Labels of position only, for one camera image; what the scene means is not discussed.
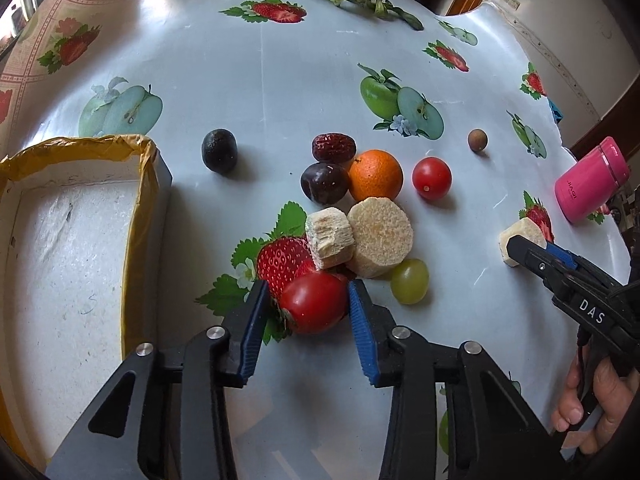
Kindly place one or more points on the person's right hand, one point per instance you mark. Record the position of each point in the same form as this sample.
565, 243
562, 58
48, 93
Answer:
606, 400

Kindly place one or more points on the red date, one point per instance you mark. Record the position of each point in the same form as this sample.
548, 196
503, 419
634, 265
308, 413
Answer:
333, 146

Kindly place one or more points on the peeled banana slice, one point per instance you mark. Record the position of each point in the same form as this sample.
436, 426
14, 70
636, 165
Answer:
331, 240
380, 245
522, 238

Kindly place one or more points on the orange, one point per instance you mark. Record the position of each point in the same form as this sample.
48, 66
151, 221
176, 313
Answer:
375, 175

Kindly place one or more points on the green grape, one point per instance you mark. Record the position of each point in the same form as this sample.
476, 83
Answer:
410, 281

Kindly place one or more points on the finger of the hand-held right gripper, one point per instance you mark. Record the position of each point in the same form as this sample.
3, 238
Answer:
534, 260
563, 256

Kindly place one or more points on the pink cup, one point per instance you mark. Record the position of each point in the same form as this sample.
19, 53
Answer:
592, 181

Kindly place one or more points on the black round fruit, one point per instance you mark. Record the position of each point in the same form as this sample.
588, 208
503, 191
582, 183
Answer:
219, 150

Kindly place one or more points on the printed plastic tablecloth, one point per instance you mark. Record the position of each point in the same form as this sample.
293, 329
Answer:
250, 85

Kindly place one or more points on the dark purple plum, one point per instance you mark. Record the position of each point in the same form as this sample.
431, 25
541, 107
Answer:
324, 183

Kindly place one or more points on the white foam box yellow tape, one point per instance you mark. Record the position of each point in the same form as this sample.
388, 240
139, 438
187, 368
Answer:
65, 260

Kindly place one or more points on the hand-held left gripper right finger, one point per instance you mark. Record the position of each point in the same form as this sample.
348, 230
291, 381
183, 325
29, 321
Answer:
362, 331

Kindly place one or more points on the red cherry tomato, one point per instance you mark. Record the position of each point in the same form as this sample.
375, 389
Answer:
431, 178

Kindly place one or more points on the brown longan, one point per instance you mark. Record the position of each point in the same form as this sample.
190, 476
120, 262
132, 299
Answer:
477, 140

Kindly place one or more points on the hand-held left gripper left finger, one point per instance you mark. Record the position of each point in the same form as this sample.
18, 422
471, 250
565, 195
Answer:
254, 330

